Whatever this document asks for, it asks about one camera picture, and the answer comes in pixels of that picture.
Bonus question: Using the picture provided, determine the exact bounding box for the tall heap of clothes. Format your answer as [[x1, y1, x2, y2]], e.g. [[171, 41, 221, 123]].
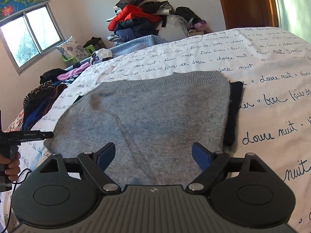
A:
[[107, 0, 210, 46]]

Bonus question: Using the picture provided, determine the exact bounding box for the green plastic chair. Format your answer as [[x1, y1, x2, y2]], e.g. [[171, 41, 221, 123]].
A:
[[61, 45, 95, 63]]

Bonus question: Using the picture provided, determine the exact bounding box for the dark navy garment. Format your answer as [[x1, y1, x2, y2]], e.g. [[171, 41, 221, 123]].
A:
[[223, 82, 243, 147]]

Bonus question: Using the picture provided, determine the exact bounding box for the floral cushion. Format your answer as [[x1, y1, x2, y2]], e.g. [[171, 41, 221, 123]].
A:
[[56, 36, 84, 55]]

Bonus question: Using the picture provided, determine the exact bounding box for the floral red bedsheet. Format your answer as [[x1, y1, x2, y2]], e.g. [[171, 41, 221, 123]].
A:
[[6, 110, 24, 132]]

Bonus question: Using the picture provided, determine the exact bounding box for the pile of dark clothes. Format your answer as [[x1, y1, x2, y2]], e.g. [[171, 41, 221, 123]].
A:
[[21, 68, 67, 130]]

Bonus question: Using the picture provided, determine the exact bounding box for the light blue knit blanket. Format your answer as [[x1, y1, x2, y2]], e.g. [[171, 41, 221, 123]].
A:
[[64, 35, 168, 71]]

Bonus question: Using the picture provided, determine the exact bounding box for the white quilt with script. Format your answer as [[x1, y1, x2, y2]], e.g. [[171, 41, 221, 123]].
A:
[[1, 27, 310, 232]]

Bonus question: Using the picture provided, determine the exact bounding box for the pink purple garment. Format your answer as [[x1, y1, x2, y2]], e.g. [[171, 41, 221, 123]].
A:
[[57, 62, 90, 82]]

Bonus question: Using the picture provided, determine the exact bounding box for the black cable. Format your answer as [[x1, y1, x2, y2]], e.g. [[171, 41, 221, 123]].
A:
[[0, 167, 33, 233]]

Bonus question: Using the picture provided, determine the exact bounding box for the red jacket on pile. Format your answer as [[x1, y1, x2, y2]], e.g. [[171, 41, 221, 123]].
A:
[[107, 4, 161, 32]]

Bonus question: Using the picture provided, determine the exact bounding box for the window with metal frame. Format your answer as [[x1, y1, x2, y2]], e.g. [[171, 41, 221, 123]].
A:
[[1, 2, 64, 75]]

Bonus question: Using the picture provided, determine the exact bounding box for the person's left hand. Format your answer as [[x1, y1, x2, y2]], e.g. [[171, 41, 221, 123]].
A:
[[0, 152, 21, 182]]

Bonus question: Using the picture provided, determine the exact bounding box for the grey knit sweater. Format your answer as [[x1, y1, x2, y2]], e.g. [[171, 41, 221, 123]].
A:
[[44, 72, 230, 186]]

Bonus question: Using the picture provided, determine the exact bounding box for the brown wooden door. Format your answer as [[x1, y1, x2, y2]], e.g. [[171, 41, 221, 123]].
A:
[[220, 0, 279, 29]]

